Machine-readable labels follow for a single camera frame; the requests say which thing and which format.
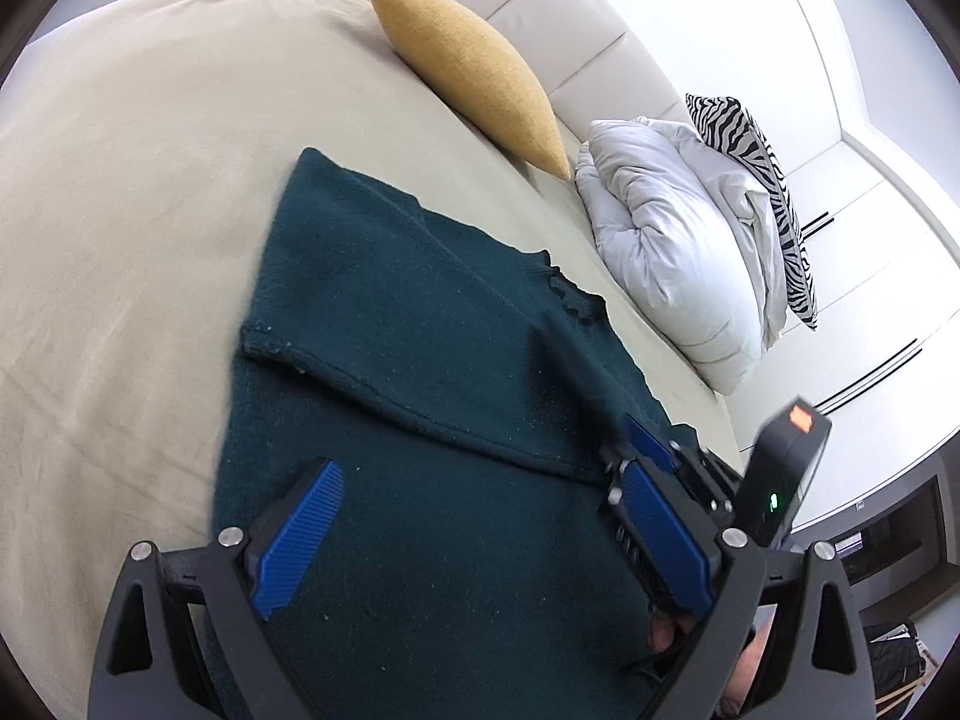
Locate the cream upholstered headboard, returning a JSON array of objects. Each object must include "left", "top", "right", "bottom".
[{"left": 390, "top": 0, "right": 698, "bottom": 143}]

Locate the beige bed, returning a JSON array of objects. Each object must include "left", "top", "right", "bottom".
[{"left": 0, "top": 0, "right": 743, "bottom": 720}]

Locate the yellow pillow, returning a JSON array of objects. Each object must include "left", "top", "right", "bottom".
[{"left": 367, "top": 0, "right": 572, "bottom": 181}]

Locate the dark electronics cabinet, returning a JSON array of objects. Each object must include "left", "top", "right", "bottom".
[{"left": 832, "top": 476, "right": 947, "bottom": 586}]

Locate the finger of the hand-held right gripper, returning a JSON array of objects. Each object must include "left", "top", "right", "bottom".
[{"left": 625, "top": 412, "right": 745, "bottom": 535}]

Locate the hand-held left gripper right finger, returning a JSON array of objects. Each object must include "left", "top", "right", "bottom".
[{"left": 598, "top": 461, "right": 876, "bottom": 720}]

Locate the dark green knit sweater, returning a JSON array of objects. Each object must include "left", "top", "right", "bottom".
[{"left": 212, "top": 146, "right": 706, "bottom": 720}]

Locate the zebra print pillow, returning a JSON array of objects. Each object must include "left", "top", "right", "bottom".
[{"left": 685, "top": 93, "right": 820, "bottom": 331}]

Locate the white wardrobe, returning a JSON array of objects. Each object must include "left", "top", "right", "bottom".
[{"left": 780, "top": 112, "right": 960, "bottom": 533}]

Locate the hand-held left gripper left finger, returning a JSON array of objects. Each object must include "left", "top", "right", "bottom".
[{"left": 88, "top": 457, "right": 346, "bottom": 720}]

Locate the white duvet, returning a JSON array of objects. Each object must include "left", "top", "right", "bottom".
[{"left": 574, "top": 116, "right": 788, "bottom": 396}]

